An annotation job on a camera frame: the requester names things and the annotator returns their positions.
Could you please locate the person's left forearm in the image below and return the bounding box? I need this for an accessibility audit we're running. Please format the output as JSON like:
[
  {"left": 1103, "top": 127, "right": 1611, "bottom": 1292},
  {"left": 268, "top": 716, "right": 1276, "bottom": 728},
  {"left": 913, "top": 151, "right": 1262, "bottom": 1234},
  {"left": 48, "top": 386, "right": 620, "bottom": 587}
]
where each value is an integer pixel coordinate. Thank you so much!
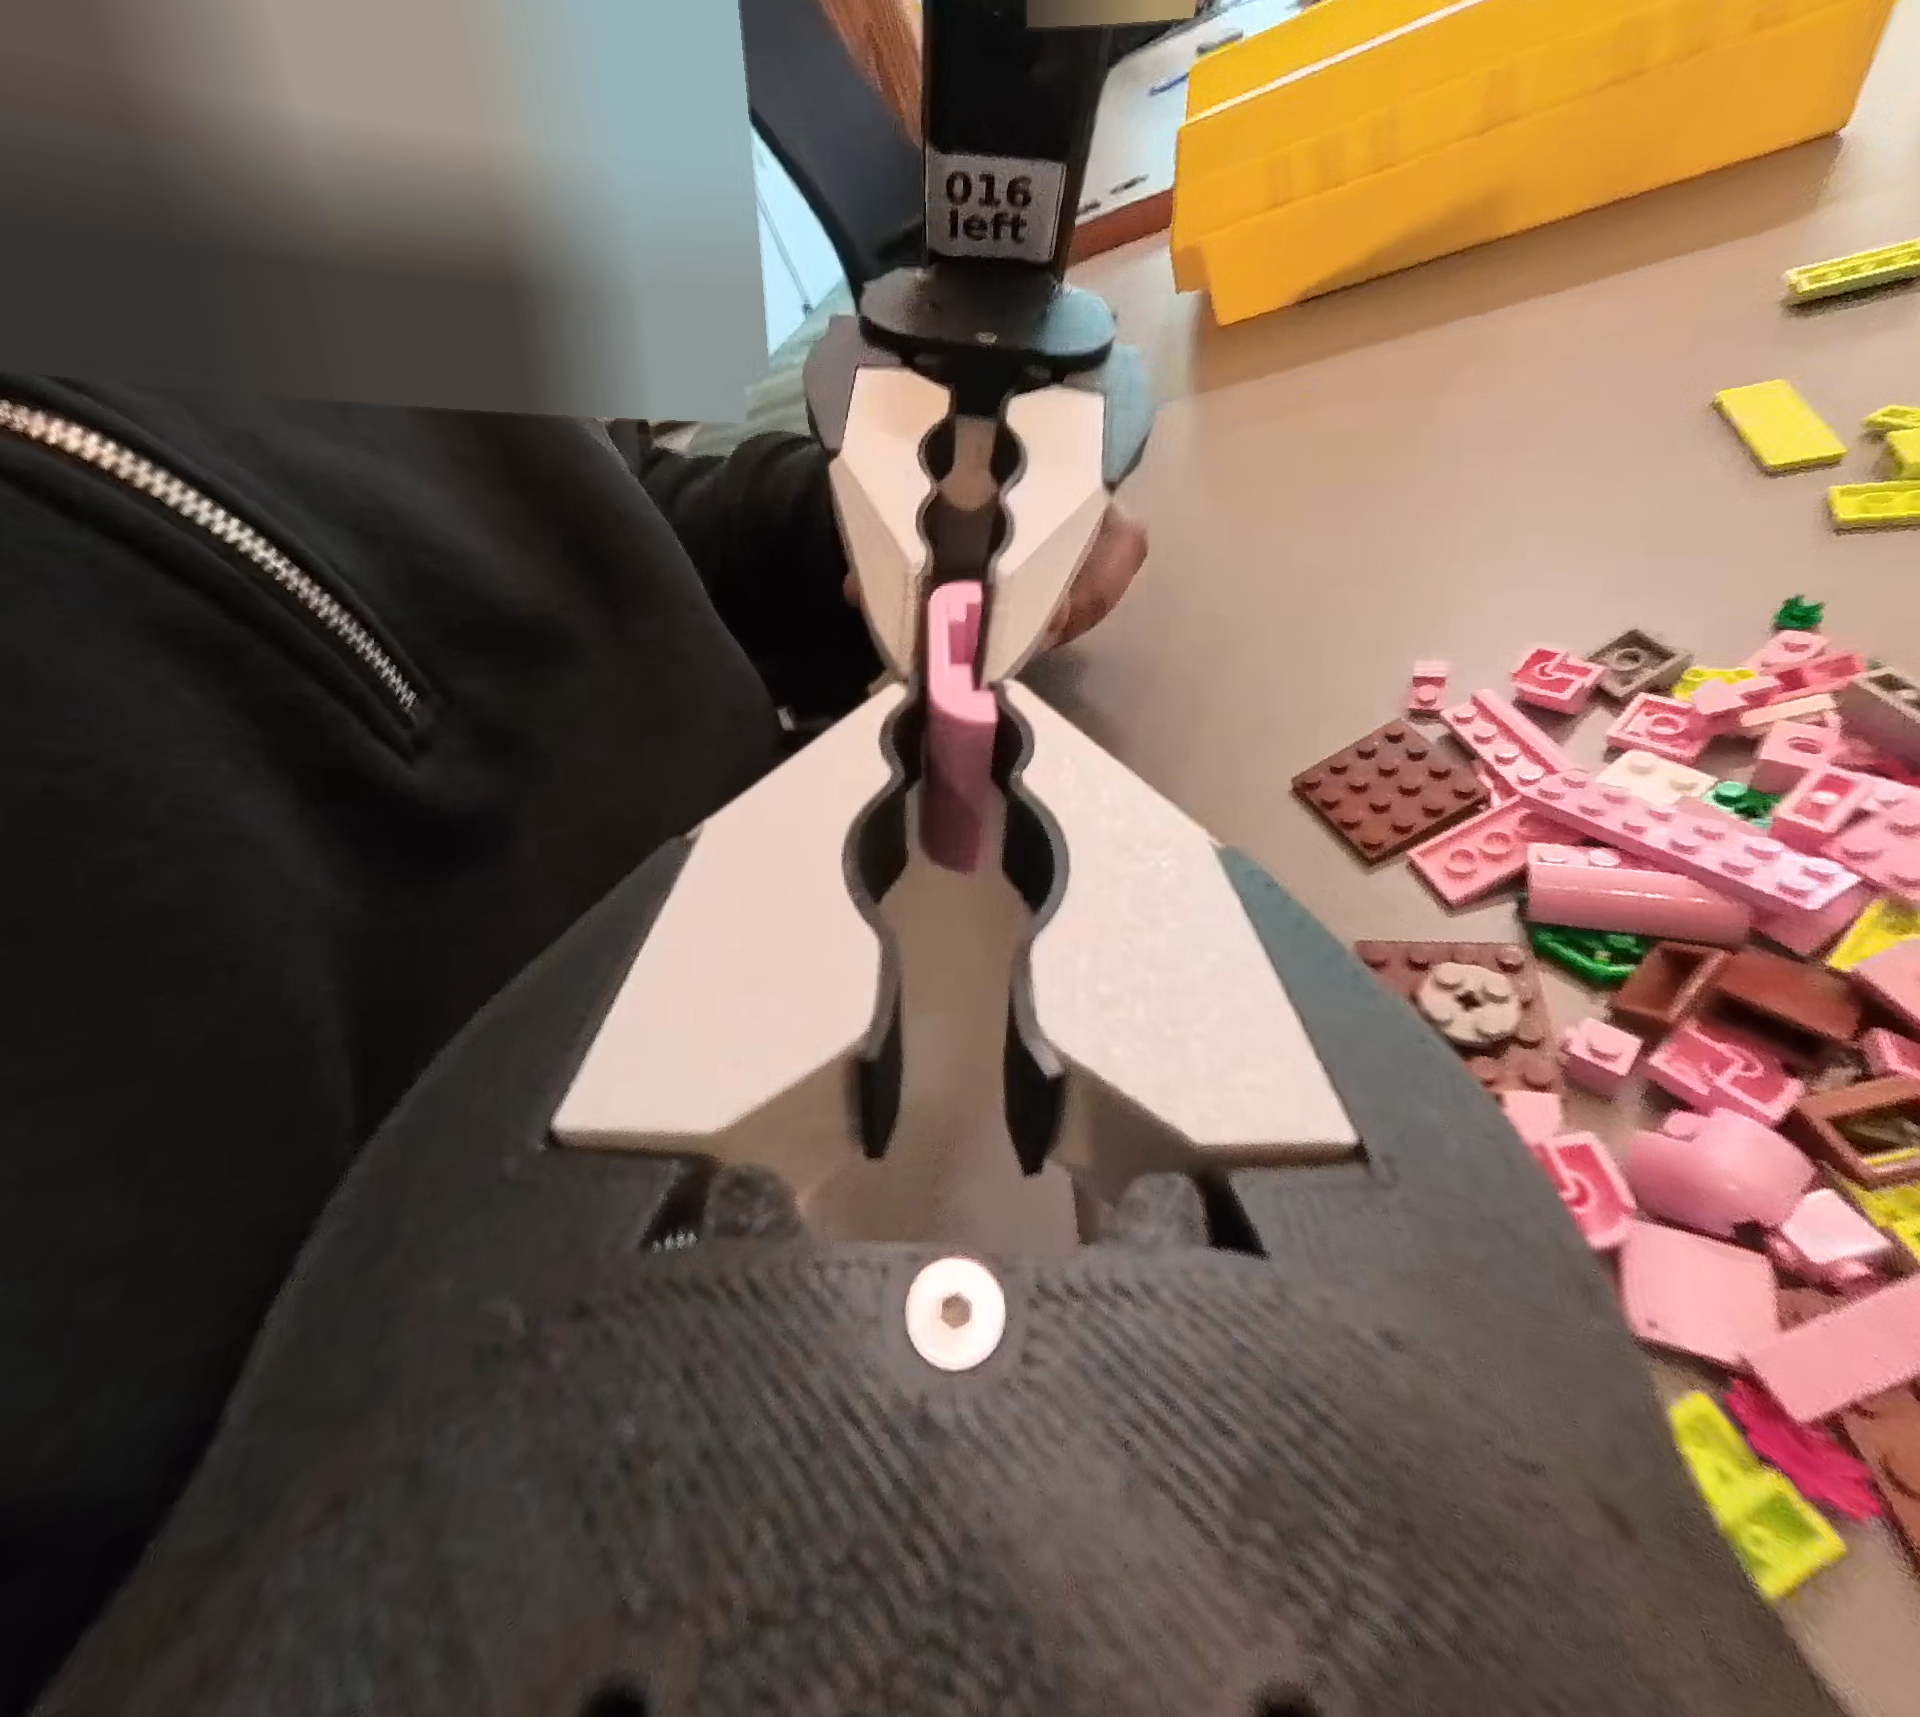
[{"left": 629, "top": 427, "right": 887, "bottom": 720}]

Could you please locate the grey square plate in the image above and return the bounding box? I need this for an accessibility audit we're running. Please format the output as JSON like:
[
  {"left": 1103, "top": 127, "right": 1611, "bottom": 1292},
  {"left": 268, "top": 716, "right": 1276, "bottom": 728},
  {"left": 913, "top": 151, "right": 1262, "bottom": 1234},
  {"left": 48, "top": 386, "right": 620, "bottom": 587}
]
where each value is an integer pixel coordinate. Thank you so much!
[{"left": 1583, "top": 629, "right": 1693, "bottom": 702}]

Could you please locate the lime studded plate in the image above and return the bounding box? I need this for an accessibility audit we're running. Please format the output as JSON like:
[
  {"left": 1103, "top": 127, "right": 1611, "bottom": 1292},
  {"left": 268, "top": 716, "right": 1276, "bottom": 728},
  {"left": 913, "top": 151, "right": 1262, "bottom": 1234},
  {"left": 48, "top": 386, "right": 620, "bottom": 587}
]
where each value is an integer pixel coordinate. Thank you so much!
[{"left": 1782, "top": 238, "right": 1920, "bottom": 304}]

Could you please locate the grey round plate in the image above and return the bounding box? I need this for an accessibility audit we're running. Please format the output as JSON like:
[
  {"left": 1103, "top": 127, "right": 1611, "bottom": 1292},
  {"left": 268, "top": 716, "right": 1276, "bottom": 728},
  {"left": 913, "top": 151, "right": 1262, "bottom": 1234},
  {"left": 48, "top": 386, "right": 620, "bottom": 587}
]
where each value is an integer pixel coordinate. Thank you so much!
[{"left": 1416, "top": 959, "right": 1520, "bottom": 1045}]

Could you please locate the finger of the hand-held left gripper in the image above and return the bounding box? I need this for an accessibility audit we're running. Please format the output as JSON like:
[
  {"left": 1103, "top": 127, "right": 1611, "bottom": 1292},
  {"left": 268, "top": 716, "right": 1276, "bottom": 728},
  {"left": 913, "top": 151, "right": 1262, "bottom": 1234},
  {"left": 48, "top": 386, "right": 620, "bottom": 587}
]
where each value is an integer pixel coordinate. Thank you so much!
[
  {"left": 825, "top": 371, "right": 961, "bottom": 678},
  {"left": 978, "top": 386, "right": 1119, "bottom": 687}
]

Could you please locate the person's left hand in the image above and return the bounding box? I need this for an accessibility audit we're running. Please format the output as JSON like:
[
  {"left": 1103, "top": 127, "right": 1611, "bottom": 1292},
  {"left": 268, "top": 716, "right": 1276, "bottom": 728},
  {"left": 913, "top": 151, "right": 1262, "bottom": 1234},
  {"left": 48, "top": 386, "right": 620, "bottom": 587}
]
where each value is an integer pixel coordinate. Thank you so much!
[{"left": 1049, "top": 498, "right": 1151, "bottom": 649}]

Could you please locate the pink rounded tile block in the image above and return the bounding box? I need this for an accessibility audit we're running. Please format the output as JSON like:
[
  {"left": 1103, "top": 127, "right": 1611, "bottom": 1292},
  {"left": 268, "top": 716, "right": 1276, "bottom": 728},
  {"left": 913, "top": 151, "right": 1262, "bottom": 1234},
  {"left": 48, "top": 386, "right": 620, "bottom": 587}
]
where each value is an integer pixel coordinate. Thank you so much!
[{"left": 923, "top": 580, "right": 999, "bottom": 870}]

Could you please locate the wide pink plate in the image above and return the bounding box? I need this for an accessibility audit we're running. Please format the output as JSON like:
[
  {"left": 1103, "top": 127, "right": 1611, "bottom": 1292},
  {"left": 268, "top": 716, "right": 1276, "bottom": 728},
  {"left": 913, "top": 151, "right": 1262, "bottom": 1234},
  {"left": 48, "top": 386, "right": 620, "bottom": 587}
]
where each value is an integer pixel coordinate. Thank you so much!
[{"left": 1409, "top": 798, "right": 1548, "bottom": 908}]

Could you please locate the pile of mixed toy bricks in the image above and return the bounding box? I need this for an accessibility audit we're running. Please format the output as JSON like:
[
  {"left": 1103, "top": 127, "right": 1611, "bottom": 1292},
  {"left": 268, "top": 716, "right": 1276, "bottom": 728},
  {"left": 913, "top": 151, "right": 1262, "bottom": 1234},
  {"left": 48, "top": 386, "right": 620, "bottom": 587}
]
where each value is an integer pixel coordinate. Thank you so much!
[{"left": 1409, "top": 593, "right": 1920, "bottom": 1598}]

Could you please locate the lime smooth tile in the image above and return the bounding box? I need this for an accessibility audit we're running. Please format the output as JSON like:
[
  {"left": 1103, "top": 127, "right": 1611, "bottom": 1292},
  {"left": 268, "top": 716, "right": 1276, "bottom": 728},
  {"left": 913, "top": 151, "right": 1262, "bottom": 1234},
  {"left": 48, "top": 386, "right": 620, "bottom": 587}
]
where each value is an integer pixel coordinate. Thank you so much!
[{"left": 1714, "top": 379, "right": 1848, "bottom": 475}]

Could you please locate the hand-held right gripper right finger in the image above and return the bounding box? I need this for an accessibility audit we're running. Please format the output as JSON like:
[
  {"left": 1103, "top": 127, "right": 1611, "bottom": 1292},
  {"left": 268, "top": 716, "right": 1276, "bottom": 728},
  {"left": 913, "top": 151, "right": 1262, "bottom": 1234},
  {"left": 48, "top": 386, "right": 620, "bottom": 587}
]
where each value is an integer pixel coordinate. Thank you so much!
[{"left": 1004, "top": 678, "right": 1368, "bottom": 1201}]

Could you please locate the brown square studded plate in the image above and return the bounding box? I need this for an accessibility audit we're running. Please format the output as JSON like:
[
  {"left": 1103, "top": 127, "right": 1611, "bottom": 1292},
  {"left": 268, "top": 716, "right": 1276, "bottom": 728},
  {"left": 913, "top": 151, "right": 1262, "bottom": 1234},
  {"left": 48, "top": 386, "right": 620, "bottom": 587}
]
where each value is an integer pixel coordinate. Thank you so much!
[
  {"left": 1355, "top": 941, "right": 1562, "bottom": 1089},
  {"left": 1291, "top": 716, "right": 1492, "bottom": 864}
]

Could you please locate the long pink curved brick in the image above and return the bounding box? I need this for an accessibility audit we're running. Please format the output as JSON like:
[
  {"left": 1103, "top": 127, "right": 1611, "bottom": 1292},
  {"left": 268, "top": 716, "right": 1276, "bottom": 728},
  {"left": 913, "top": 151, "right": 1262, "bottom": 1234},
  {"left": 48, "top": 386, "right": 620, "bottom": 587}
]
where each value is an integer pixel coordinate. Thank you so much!
[{"left": 1526, "top": 842, "right": 1753, "bottom": 947}]

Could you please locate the person's black jacket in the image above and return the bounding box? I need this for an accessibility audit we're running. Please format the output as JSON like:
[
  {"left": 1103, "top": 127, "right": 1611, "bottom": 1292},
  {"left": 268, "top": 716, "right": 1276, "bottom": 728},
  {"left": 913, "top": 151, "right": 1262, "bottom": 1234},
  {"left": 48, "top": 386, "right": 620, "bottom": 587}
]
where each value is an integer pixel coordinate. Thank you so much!
[{"left": 0, "top": 375, "right": 798, "bottom": 1717}]

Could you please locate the black office chair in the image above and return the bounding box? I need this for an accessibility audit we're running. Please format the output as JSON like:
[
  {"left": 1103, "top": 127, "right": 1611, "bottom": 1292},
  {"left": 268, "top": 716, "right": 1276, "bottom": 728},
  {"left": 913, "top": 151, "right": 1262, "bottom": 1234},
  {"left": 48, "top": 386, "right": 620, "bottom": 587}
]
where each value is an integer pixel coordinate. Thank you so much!
[{"left": 734, "top": 0, "right": 932, "bottom": 278}]

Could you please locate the narrow pink plate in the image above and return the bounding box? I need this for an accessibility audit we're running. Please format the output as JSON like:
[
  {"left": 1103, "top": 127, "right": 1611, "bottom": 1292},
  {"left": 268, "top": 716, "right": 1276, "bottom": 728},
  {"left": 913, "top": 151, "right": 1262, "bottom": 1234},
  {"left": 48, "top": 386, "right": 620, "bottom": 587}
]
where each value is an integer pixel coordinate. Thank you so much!
[{"left": 1440, "top": 693, "right": 1577, "bottom": 796}]

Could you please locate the yellow plastic bin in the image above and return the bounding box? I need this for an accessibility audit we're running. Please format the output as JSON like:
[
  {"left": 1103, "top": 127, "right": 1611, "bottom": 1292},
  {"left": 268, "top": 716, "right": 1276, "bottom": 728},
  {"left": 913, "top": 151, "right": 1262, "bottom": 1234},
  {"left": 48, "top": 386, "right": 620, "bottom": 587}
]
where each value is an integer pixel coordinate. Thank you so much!
[{"left": 1169, "top": 0, "right": 1920, "bottom": 327}]

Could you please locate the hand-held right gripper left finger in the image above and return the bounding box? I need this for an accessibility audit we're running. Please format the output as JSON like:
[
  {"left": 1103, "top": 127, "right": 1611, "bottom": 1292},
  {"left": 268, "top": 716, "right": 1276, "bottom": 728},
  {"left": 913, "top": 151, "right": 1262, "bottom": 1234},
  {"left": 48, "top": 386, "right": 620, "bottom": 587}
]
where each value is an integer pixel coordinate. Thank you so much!
[{"left": 547, "top": 678, "right": 913, "bottom": 1165}]

